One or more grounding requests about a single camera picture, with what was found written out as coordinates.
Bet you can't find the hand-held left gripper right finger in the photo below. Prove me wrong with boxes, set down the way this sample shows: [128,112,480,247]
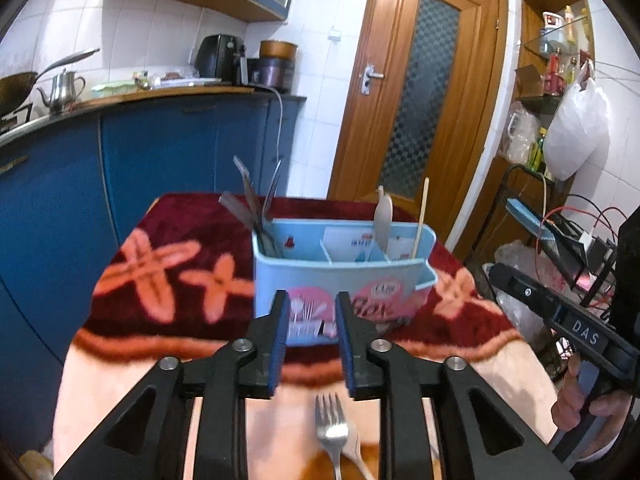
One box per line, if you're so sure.
[334,290,575,480]

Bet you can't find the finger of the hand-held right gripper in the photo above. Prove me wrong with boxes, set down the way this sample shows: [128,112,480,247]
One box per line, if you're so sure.
[487,262,557,329]

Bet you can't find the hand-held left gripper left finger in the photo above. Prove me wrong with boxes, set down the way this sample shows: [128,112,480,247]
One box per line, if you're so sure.
[52,289,292,480]

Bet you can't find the large steel fork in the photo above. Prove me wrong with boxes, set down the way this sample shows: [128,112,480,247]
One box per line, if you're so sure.
[314,393,352,480]

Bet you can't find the blue plastic utensil box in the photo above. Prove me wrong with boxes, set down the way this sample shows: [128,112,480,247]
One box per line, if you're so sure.
[251,218,438,348]

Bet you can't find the wooden chopstick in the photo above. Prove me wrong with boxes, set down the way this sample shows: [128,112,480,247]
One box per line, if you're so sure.
[412,177,431,262]

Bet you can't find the steel spoon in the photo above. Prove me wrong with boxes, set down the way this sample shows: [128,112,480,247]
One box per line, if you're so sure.
[372,186,395,262]

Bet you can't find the person's right hand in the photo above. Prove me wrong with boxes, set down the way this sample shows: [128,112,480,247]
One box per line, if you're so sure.
[551,356,636,459]

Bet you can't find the clear plastic bag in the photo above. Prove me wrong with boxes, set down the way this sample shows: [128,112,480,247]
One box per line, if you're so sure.
[492,240,552,332]

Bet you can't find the blue dotted flat item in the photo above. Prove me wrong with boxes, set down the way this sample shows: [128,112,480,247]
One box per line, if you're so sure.
[505,198,562,257]

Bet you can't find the black metal rack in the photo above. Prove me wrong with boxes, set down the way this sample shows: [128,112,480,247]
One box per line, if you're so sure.
[499,164,623,311]

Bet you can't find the red and pink floral blanket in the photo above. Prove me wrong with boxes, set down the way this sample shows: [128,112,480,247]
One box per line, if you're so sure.
[52,192,562,480]

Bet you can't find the white plastic bag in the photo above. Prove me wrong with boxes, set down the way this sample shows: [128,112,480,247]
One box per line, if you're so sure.
[542,77,612,182]

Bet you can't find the cardboard box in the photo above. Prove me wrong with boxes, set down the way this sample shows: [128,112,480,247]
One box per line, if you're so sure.
[514,64,547,99]

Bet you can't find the red bottle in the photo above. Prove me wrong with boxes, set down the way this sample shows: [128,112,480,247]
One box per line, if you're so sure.
[544,54,567,94]

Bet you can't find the blue kitchen base cabinets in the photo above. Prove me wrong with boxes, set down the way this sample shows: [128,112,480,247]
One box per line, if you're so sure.
[0,86,307,411]

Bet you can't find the yellowish round object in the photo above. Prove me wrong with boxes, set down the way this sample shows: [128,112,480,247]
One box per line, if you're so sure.
[20,450,54,480]

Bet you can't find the dark rice cooker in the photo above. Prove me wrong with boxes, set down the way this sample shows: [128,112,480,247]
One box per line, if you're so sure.
[247,56,294,93]

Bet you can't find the white plate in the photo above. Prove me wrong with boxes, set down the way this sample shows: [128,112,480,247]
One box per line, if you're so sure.
[150,76,222,89]

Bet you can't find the black air fryer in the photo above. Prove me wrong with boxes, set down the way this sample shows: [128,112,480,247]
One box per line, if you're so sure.
[193,33,247,84]

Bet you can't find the brown pot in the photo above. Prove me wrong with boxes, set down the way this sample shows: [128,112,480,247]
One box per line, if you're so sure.
[258,39,299,60]

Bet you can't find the wooden door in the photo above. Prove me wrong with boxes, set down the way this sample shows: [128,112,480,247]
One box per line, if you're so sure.
[327,0,509,262]

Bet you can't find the steel kettle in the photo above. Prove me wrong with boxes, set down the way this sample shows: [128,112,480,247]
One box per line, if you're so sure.
[36,70,87,114]

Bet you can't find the gas stove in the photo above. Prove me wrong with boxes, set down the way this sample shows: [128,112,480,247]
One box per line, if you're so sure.
[0,102,35,133]

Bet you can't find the black wok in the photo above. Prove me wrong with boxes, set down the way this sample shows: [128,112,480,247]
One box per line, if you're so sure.
[0,47,101,117]

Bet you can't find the red cable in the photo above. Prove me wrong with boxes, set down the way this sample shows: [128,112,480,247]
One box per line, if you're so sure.
[535,205,628,281]

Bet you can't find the white power cord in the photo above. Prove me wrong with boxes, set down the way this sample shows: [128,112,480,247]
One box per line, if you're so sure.
[255,85,285,162]

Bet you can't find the silver door handle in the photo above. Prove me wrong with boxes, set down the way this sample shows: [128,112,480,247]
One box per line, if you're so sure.
[360,63,385,95]

